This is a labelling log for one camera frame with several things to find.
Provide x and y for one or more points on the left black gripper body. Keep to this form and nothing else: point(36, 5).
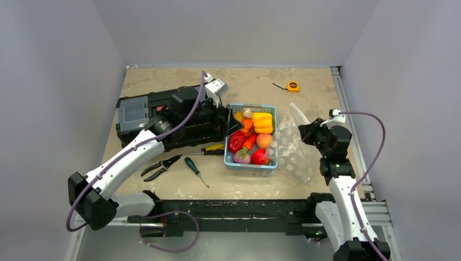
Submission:
point(206, 113)

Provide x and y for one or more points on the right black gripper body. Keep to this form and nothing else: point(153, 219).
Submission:
point(306, 132)

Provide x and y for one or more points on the small orange pumpkin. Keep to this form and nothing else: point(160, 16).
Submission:
point(247, 126)

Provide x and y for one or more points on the white garlic bulb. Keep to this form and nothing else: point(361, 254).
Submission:
point(247, 113)

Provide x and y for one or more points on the light blue plastic basket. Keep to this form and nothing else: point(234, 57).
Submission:
point(228, 156)

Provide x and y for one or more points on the yellow bell pepper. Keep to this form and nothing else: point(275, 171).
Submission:
point(263, 125)

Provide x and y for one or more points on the purple onion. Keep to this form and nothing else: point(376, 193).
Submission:
point(242, 157)

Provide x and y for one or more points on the peach fruit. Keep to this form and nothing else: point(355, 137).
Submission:
point(263, 141)

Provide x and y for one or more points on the red apple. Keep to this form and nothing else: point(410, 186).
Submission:
point(258, 157)

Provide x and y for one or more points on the clear zip top bag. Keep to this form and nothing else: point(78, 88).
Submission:
point(289, 152)

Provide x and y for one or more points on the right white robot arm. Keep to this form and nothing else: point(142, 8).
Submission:
point(342, 216)

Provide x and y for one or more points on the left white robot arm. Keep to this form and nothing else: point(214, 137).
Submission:
point(190, 114)

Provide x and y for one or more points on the yellow lemon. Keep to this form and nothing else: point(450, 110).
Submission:
point(239, 116)

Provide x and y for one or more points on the red bell pepper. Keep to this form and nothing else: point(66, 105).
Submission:
point(236, 141)

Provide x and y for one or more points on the black plastic toolbox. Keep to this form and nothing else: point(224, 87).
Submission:
point(136, 111)

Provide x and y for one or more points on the orange carrot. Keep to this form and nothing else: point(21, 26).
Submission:
point(248, 145)

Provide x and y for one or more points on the yellow squash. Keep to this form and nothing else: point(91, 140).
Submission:
point(259, 114)

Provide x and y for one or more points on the yellow black screwdriver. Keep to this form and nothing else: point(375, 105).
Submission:
point(215, 150)

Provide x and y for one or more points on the black pliers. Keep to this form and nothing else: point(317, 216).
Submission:
point(160, 167)

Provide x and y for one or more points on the yellow tape measure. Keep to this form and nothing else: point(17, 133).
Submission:
point(291, 86)

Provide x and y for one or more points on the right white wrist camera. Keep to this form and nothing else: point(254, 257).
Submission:
point(336, 118)

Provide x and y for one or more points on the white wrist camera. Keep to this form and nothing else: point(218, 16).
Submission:
point(215, 88)
point(336, 118)

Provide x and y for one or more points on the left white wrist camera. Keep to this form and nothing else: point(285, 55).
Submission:
point(215, 88)

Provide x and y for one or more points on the green handled screwdriver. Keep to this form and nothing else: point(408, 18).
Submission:
point(189, 162)

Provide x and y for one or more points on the aluminium frame rail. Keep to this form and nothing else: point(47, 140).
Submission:
point(376, 212)

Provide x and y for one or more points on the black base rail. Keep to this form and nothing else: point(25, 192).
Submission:
point(291, 217)

